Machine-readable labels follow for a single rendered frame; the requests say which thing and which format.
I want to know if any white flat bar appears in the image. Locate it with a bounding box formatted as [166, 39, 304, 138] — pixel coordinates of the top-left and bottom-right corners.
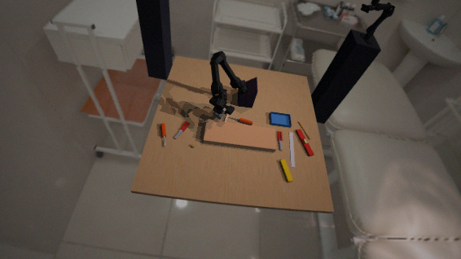
[289, 132, 296, 168]

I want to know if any yellow rectangular bar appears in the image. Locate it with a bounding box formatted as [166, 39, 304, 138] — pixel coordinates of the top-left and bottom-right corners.
[279, 159, 293, 182]

